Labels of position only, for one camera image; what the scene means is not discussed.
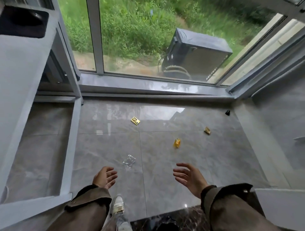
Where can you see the person's left hand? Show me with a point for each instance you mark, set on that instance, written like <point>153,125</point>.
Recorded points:
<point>103,178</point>

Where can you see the person's right hand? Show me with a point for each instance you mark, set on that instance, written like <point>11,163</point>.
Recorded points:
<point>192,179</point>

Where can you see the person's right fingers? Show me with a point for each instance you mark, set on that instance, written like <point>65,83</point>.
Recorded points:
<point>182,173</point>

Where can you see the person's left fingers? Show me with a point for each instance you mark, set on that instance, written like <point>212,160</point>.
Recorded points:
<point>113,175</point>

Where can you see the person's right forearm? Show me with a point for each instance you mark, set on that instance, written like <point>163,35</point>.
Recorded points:
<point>236,209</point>

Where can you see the person's left forearm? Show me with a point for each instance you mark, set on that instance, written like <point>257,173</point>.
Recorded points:
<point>83,209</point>

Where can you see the clear plastic wrapper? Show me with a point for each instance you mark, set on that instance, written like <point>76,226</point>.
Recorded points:
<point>129,161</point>

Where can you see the white shoe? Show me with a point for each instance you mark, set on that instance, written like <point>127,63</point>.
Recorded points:
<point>117,204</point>

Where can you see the crumpled yellow wrapper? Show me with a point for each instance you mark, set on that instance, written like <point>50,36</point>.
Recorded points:
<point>176,143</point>

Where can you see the light jeans leg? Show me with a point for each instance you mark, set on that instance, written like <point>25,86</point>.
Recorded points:
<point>119,222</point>

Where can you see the folded yellow wrapper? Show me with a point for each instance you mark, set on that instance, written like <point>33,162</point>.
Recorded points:
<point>207,130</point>

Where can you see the black marble threshold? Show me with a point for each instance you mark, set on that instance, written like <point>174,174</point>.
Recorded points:
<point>166,220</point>

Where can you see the flat yellow wrapper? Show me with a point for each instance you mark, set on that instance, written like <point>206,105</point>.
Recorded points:
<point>135,120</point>

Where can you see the small black object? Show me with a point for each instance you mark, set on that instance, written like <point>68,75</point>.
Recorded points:
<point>227,112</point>

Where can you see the dark outdoor air conditioner unit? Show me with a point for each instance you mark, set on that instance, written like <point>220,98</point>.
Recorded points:
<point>200,54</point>

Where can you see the grey counter cabinet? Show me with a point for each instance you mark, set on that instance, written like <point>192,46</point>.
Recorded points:
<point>21,78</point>

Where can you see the black sink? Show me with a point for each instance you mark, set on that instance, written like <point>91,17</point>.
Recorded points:
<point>22,22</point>

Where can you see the grey window frame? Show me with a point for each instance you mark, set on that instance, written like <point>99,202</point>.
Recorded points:
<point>94,35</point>

